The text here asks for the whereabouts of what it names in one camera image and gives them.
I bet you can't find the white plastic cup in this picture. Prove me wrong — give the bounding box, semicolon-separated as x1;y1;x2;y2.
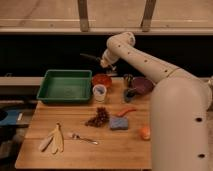
93;84;107;102

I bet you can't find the purple bowl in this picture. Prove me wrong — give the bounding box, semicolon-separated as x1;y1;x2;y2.
132;77;154;95

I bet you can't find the red bowl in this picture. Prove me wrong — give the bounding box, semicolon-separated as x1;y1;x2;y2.
92;74;112;88

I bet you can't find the orange carrot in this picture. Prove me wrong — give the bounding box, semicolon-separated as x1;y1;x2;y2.
116;107;137;117

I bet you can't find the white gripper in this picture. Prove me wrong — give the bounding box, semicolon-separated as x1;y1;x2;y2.
100;50;117;68

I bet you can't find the blue sponge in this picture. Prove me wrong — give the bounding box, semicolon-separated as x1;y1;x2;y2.
109;117;128;130

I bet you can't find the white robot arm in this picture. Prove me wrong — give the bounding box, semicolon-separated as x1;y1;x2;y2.
101;32;213;171

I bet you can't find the blue box on left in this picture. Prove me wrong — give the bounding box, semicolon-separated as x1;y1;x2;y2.
0;110;22;126

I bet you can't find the silver metal fork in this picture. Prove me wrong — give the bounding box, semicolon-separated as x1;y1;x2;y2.
68;133;99;145

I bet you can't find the yellow banana peel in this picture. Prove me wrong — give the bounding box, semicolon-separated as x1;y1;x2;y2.
38;123;64;154

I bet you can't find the wooden table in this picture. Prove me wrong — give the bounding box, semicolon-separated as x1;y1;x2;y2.
15;78;151;170

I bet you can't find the bunch of dark grapes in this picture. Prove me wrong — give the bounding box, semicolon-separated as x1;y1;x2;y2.
85;107;109;127

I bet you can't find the green plastic tray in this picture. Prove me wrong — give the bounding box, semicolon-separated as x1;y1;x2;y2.
37;70;92;104

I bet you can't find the orange fruit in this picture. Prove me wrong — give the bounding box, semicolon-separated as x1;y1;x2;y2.
139;125;151;140

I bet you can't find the dark blue mug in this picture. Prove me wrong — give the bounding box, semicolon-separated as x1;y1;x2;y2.
123;88;136;103

